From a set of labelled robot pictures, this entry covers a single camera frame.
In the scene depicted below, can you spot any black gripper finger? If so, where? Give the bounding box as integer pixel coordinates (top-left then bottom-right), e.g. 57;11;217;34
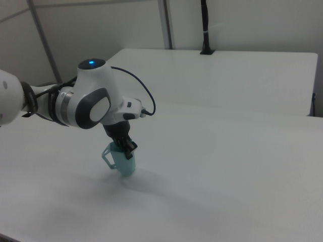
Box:
123;140;138;161
113;138;127;153

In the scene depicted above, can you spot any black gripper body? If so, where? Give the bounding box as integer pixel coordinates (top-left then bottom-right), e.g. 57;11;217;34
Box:
103;120;132;145

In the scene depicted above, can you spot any teal hexagonal cup with handle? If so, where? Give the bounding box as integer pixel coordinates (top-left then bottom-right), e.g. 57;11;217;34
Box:
101;141;137;178

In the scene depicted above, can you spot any dark blue robot cable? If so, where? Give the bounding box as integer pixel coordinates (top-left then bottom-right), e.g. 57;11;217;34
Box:
111;66;157;116

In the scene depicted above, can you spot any grey partition frame post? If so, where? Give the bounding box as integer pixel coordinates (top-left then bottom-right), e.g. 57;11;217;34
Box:
27;0;63;86
158;0;174;50

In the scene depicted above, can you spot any black cable bundle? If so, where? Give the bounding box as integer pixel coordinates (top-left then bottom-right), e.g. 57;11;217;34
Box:
200;0;216;55

